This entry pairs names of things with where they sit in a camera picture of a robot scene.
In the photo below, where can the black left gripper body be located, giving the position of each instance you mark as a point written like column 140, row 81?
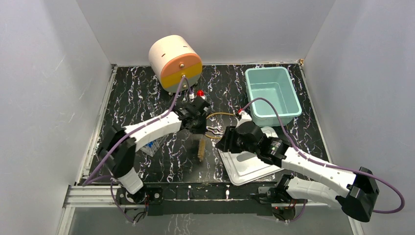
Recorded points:
column 201, row 120

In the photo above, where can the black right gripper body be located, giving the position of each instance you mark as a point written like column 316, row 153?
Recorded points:
column 237, row 145

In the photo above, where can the brown test tube brush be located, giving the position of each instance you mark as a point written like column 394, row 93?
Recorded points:
column 201, row 149

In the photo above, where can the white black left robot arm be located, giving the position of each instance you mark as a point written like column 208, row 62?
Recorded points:
column 119, row 146

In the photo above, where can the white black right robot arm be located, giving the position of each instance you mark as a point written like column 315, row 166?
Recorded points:
column 354, row 194

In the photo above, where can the yellow rubber tube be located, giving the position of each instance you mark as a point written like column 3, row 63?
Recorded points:
column 214, row 114

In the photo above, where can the white squeeze bottle red cap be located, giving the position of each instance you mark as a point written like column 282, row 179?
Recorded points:
column 201, row 94

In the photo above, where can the white bin lid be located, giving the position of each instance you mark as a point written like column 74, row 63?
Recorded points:
column 246, row 167

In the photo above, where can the graduated cylinder blue base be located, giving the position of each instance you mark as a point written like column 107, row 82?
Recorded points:
column 151, row 110

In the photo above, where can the clear test tube rack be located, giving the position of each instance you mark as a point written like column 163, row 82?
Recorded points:
column 157, row 144

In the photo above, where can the teal plastic bin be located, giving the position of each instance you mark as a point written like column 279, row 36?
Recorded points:
column 275, row 85

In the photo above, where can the round cabinet with coloured drawers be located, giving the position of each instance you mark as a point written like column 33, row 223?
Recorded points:
column 171, row 58

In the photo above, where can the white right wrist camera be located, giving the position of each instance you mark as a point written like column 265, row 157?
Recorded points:
column 243, row 117

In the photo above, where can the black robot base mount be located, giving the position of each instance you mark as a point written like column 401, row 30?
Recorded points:
column 210, row 198

